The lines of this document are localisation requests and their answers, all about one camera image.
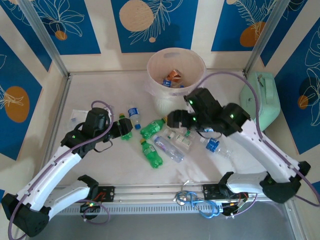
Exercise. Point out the clear bottle green white label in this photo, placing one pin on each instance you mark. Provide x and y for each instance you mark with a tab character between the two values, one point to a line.
183	142
188	133
171	135

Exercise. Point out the green soda bottle yellow cap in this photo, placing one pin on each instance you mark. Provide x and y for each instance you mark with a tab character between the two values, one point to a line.
151	128
152	156
126	136

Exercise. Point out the white ribbed plastic bin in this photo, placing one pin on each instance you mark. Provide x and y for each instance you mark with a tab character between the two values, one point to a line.
160	67

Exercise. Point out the crushed clear bottle blue label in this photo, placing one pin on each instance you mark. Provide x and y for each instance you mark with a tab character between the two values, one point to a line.
167	82

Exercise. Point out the mint green zip case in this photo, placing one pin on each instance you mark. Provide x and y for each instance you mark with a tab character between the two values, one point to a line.
265	100

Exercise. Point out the tall clear bottle blue label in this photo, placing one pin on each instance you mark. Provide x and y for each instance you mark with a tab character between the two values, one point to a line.
165	147

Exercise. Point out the clear plastic bin liner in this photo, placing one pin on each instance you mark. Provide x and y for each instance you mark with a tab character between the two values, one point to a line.
150	87

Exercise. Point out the aluminium frame post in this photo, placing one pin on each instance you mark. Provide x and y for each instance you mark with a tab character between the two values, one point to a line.
265	37
42	35

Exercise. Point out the small clear bottle blue cap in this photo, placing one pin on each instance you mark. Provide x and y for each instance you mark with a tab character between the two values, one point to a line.
133	112

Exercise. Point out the small clear plastic packet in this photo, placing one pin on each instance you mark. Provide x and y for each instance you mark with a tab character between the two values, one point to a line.
76	116

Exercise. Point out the clear bottle white cap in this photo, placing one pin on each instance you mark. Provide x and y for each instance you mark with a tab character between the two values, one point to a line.
212	145

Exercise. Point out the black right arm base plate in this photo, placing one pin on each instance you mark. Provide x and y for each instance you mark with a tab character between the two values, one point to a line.
210	191

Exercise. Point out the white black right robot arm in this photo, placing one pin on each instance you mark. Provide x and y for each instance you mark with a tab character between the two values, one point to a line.
265	160

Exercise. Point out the aluminium front rail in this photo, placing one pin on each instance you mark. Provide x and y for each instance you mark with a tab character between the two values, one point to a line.
150	193

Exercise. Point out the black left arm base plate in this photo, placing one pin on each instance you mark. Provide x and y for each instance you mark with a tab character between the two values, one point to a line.
107	193

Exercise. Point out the orange brown tea bottle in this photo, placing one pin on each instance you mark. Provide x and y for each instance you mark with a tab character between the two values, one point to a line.
174	75

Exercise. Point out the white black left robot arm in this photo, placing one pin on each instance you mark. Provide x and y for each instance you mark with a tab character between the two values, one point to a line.
55	172

